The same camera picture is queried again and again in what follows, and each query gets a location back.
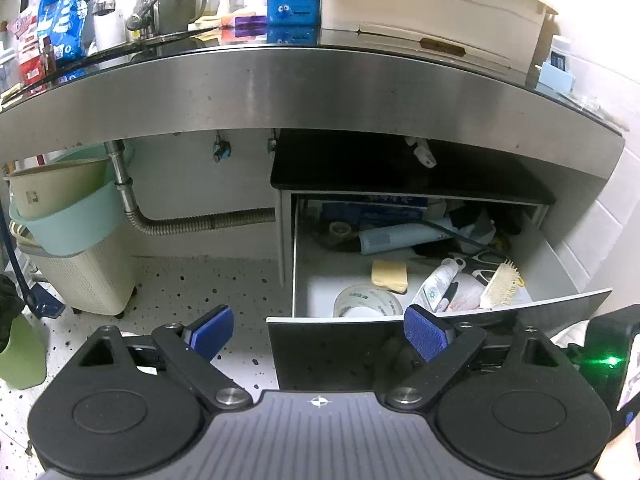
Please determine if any grey pull-out drawer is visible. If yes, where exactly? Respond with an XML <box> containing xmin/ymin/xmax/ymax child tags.
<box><xmin>267</xmin><ymin>200</ymin><xmax>611</xmax><ymax>391</ymax></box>

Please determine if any white cream tube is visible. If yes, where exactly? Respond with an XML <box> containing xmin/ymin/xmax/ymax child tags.
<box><xmin>411</xmin><ymin>257</ymin><xmax>465</xmax><ymax>313</ymax></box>

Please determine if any yellow sponge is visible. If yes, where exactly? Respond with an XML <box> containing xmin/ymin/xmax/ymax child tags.
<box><xmin>371</xmin><ymin>260</ymin><xmax>408</xmax><ymax>295</ymax></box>

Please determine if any roll of white tape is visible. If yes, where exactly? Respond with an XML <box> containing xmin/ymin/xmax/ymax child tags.
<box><xmin>333</xmin><ymin>285</ymin><xmax>404</xmax><ymax>318</ymax></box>

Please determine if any cream hair brush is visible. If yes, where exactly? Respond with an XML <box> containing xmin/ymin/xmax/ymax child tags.
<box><xmin>480</xmin><ymin>260</ymin><xmax>525</xmax><ymax>310</ymax></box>

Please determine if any light blue spray can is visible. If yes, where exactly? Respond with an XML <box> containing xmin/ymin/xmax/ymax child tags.
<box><xmin>358</xmin><ymin>220</ymin><xmax>458</xmax><ymax>255</ymax></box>

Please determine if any cream laundry basket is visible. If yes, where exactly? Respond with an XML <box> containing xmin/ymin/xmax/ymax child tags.
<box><xmin>10</xmin><ymin>221</ymin><xmax>137</xmax><ymax>318</ymax></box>

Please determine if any mint green plastic basin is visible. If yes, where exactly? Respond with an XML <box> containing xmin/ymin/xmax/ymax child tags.
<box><xmin>9</xmin><ymin>144</ymin><xmax>125</xmax><ymax>256</ymax></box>

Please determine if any green plastic cup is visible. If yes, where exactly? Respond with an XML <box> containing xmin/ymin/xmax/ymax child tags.
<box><xmin>0</xmin><ymin>315</ymin><xmax>46</xmax><ymax>390</ymax></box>

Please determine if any beige plastic basin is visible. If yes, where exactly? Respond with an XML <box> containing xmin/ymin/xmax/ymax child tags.
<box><xmin>4</xmin><ymin>158</ymin><xmax>107</xmax><ymax>219</ymax></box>

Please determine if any steel countertop with black top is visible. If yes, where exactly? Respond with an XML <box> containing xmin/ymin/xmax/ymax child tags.
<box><xmin>1</xmin><ymin>32</ymin><xmax>625</xmax><ymax>179</ymax></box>

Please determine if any light blue box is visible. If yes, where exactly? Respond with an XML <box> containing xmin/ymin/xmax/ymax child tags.
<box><xmin>538</xmin><ymin>62</ymin><xmax>575</xmax><ymax>94</ymax></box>

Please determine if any purple soap box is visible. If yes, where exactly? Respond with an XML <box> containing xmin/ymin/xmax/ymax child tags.
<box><xmin>232</xmin><ymin>15</ymin><xmax>268</xmax><ymax>38</ymax></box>

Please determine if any white mug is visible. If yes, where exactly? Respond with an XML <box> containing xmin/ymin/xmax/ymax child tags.
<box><xmin>93</xmin><ymin>11</ymin><xmax>127</xmax><ymax>51</ymax></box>

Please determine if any beige plastic storage box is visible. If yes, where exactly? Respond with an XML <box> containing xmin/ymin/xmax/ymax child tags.
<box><xmin>321</xmin><ymin>0</ymin><xmax>555</xmax><ymax>73</ymax></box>

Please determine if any olive green mug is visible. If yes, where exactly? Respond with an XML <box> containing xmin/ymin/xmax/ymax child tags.
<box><xmin>156</xmin><ymin>0</ymin><xmax>207</xmax><ymax>35</ymax></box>

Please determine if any blue cookie monster box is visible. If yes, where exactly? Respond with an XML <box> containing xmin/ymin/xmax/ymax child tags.
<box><xmin>267</xmin><ymin>0</ymin><xmax>320</xmax><ymax>26</ymax></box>

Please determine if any chrome sink faucet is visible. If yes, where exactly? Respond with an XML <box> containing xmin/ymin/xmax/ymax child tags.
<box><xmin>85</xmin><ymin>0</ymin><xmax>157</xmax><ymax>42</ymax></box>

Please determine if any red snack package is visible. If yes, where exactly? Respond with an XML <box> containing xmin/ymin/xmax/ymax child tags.
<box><xmin>10</xmin><ymin>6</ymin><xmax>47</xmax><ymax>87</ymax></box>

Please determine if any blue Oreo snack bag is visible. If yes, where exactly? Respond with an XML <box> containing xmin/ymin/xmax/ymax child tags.
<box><xmin>37</xmin><ymin>0</ymin><xmax>88</xmax><ymax>66</ymax></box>

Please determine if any corrugated metal drain hose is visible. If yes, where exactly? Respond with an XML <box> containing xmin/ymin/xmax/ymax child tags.
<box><xmin>103</xmin><ymin>140</ymin><xmax>278</xmax><ymax>238</ymax></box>

